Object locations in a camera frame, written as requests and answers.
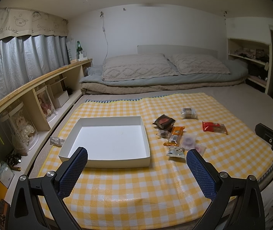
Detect orange snack bar pack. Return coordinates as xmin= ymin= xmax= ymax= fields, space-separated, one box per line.
xmin=163 ymin=126 xmax=185 ymax=147

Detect grey curtain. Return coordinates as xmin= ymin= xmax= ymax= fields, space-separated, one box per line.
xmin=0 ymin=35 xmax=69 ymax=99

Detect right beige pillow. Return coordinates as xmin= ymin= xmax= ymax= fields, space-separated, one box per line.
xmin=168 ymin=53 xmax=230 ymax=75

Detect wooden bedside shelf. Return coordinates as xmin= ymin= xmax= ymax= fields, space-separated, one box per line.
xmin=0 ymin=59 xmax=92 ymax=204

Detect black red round cake pack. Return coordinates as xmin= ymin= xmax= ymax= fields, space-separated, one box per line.
xmin=153 ymin=114 xmax=175 ymax=130

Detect beige folded blanket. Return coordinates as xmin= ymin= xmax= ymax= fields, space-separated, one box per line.
xmin=80 ymin=77 xmax=246 ymax=94

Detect yellow checkered cloth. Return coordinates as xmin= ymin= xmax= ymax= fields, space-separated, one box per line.
xmin=59 ymin=93 xmax=273 ymax=229

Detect hanging white cable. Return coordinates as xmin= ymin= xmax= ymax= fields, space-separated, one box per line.
xmin=99 ymin=10 xmax=110 ymax=60

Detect pink candy clear pack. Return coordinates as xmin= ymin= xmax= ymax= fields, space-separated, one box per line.
xmin=195 ymin=144 xmax=206 ymax=155

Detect small wooden drawer box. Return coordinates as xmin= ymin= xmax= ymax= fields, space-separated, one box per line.
xmin=46 ymin=77 xmax=69 ymax=109

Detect white wall shelf unit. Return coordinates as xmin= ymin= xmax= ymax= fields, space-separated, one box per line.
xmin=228 ymin=38 xmax=271 ymax=94

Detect beige pillow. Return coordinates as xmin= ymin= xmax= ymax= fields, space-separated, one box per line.
xmin=102 ymin=53 xmax=178 ymax=81
xmin=168 ymin=53 xmax=230 ymax=75

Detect clear brown cookie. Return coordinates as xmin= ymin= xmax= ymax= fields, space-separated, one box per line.
xmin=181 ymin=108 xmax=197 ymax=119

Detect white cardboard tray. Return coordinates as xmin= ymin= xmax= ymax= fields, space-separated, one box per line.
xmin=58 ymin=116 xmax=150 ymax=168

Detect green glass bottle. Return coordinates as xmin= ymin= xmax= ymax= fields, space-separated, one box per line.
xmin=77 ymin=41 xmax=83 ymax=59

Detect crumpled clear plastic wrapper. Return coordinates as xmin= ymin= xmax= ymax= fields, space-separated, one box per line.
xmin=49 ymin=136 xmax=65 ymax=147

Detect red snack pack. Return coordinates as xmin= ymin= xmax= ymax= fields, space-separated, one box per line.
xmin=202 ymin=122 xmax=228 ymax=135

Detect left beige pillow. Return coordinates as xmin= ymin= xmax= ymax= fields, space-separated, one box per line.
xmin=102 ymin=53 xmax=178 ymax=81

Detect doll in clear case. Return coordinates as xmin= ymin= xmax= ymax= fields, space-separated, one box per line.
xmin=36 ymin=86 xmax=57 ymax=122

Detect beige doodle valance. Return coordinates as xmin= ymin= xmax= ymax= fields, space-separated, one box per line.
xmin=0 ymin=8 xmax=68 ymax=40

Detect grey blue duvet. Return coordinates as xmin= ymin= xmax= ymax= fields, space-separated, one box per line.
xmin=79 ymin=60 xmax=248 ymax=87

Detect white doll in dome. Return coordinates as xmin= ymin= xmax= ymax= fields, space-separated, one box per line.
xmin=0 ymin=101 xmax=39 ymax=156

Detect white panda cookie pack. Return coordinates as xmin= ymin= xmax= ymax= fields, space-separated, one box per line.
xmin=167 ymin=146 xmax=185 ymax=159

